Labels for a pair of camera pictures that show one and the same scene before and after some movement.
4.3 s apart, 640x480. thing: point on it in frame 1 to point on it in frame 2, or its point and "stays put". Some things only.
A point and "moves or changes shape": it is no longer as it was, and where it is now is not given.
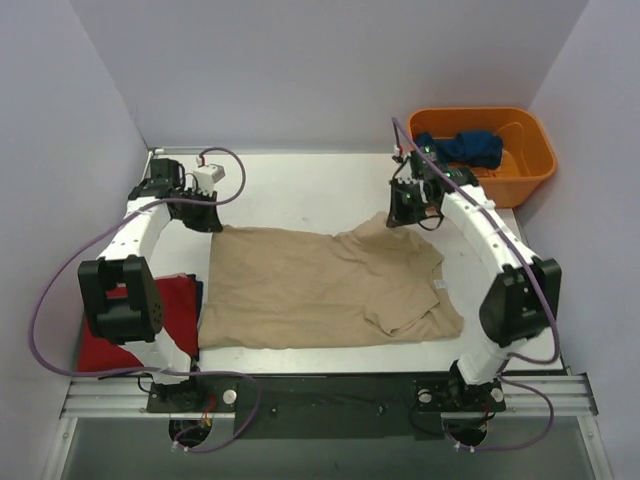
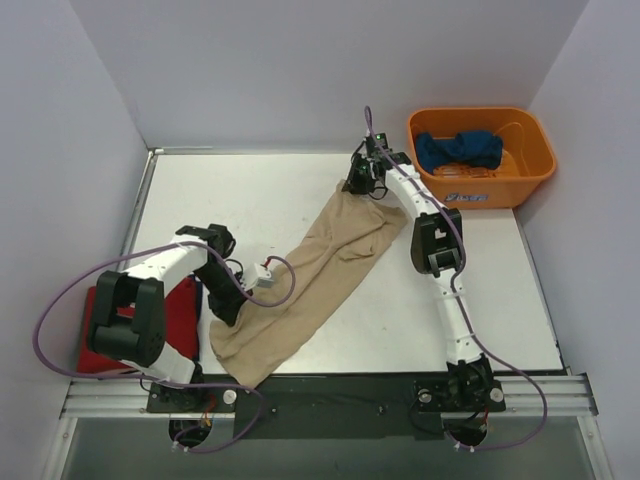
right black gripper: (403, 198) to (360, 182)
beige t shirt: (287, 287) moves or changes shape
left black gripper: (198, 209) to (226, 304)
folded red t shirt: (177, 296) stays put
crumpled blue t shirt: (481, 149) stays put
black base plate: (329, 407) stays put
